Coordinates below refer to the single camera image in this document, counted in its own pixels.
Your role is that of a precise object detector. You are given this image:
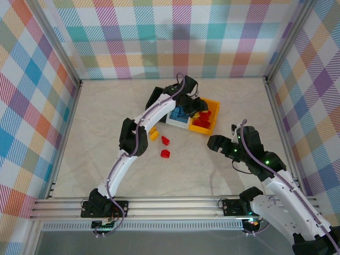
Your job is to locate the aluminium right corner post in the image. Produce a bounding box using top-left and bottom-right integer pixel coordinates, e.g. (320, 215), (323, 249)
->
(265, 0), (319, 80)

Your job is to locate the aluminium front frame rail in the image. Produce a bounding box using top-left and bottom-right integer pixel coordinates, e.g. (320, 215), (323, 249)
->
(28, 195), (321, 222)

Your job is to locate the circuit board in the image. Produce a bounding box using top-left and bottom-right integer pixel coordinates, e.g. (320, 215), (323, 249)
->
(91, 218), (117, 231)
(243, 217), (264, 230)

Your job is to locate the left circuit board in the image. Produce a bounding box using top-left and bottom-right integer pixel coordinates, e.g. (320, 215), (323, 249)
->
(91, 218), (117, 231)

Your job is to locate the aluminium left side rail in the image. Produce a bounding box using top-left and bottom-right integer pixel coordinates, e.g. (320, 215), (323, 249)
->
(46, 79), (83, 199)

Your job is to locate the white plastic bin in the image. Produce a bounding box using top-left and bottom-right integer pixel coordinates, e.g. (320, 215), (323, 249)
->
(159, 106), (191, 130)

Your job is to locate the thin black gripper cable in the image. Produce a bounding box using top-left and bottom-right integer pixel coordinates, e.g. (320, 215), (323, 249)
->
(230, 158), (249, 175)

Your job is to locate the right circuit board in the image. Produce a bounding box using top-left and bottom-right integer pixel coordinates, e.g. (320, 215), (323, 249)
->
(243, 217), (264, 230)

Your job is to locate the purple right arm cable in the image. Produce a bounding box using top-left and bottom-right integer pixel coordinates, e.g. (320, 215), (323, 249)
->
(237, 119), (340, 248)

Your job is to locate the aluminium left corner post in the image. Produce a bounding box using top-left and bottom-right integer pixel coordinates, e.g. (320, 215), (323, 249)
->
(25, 0), (83, 87)

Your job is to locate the yellow plastic bin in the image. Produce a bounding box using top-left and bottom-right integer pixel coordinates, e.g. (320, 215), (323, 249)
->
(188, 97), (222, 135)

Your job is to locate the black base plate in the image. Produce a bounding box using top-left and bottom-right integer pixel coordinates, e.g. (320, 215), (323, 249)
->
(222, 199), (252, 216)
(81, 200), (129, 219)

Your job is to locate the slotted grey cable duct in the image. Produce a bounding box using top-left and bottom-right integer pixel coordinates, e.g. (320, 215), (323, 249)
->
(41, 220), (247, 232)

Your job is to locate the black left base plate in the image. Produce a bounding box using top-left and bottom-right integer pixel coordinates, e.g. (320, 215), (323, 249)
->
(81, 200), (129, 219)

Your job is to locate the aluminium right side rail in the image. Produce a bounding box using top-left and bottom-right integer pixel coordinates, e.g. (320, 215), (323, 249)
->
(264, 75), (309, 199)

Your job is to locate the aluminium corner post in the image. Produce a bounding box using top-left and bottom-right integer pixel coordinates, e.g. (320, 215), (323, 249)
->
(25, 0), (83, 87)
(265, 0), (319, 80)

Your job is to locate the black plastic bin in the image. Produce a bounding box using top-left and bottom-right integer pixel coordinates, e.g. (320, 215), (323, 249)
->
(144, 86), (176, 125)

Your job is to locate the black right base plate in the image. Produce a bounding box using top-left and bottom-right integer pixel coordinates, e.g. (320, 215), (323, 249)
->
(222, 199), (252, 216)

